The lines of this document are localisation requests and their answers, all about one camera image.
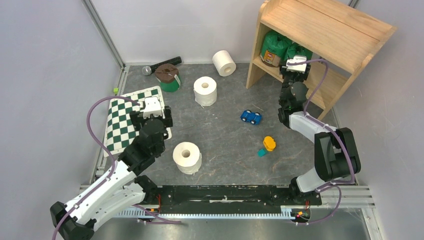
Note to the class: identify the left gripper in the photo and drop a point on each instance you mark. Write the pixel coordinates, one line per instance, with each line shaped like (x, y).
(138, 119)

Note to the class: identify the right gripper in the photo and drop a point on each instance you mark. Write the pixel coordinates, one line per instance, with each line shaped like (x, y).
(284, 73)

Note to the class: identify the brown-topped green paper roll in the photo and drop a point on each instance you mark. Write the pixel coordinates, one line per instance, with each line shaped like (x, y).
(168, 77)

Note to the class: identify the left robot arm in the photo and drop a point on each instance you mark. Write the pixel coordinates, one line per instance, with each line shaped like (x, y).
(121, 186)

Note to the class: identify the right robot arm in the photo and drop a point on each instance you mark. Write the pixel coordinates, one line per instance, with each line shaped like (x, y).
(336, 158)

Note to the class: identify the wooden two-tier shelf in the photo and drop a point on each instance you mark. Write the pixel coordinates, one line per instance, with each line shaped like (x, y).
(346, 37)

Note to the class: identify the green white chess mat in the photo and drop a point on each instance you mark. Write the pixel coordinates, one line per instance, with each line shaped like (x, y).
(120, 131)

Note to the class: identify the white roll front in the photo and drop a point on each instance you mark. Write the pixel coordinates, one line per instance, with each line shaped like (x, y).
(187, 157)

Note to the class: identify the blue toy car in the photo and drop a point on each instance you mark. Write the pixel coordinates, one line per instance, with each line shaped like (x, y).
(251, 117)

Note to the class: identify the black microphone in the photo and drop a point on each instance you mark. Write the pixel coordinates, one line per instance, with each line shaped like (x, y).
(149, 69)

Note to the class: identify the white roll centre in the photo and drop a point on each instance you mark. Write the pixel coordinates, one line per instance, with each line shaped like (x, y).
(205, 91)

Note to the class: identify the yellow toy block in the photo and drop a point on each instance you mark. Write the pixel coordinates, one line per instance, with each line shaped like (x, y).
(269, 143)

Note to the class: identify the teal toy cube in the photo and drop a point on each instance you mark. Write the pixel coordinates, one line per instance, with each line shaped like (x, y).
(262, 152)

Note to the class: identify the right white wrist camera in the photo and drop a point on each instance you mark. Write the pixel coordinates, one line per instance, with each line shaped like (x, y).
(297, 64)

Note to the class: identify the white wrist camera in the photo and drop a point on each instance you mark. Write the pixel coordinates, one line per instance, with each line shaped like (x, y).
(151, 106)
(297, 64)

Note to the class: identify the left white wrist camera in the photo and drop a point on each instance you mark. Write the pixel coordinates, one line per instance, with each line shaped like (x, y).
(151, 106)

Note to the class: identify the white roll near wall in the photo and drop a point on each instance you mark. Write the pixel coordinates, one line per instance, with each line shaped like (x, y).
(224, 63)

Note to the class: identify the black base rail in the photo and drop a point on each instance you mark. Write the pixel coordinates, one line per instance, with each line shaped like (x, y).
(226, 199)

